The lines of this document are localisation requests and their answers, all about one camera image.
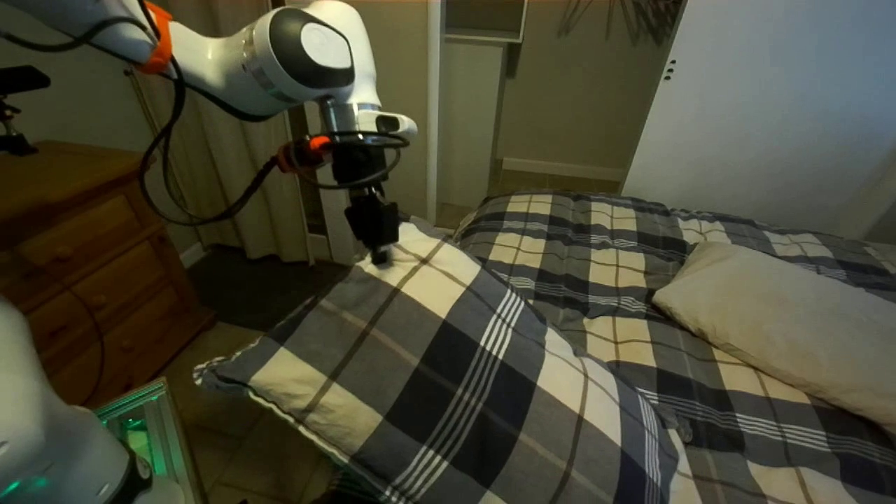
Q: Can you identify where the beige curtain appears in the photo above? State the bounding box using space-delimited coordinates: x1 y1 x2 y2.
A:
128 67 326 265

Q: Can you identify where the cream pillow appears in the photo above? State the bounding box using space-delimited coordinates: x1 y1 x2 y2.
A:
651 242 896 435

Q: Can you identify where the dark spiky plant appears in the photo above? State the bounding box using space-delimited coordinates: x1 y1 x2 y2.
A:
558 0 690 49

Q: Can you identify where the green lit control box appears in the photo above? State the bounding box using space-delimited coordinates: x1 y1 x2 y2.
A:
89 375 204 504

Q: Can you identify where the white wardrobe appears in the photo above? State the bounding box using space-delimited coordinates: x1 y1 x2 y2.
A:
618 0 896 242

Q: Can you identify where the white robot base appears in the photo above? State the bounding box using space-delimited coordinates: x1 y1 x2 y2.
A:
0 293 152 504

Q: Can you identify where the orange cable clip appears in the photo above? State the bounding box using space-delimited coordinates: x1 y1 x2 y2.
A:
140 0 176 74
278 130 337 178

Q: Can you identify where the dark floor mat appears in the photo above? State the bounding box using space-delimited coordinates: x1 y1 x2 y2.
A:
184 242 362 329

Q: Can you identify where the checked pillow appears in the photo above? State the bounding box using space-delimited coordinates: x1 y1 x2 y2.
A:
191 218 687 504

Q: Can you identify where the wooden dresser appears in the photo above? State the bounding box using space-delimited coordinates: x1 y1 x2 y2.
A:
0 140 218 409

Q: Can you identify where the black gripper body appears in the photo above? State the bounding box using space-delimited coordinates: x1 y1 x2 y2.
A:
331 130 411 248

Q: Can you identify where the white door frame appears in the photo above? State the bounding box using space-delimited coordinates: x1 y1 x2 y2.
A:
427 0 532 237

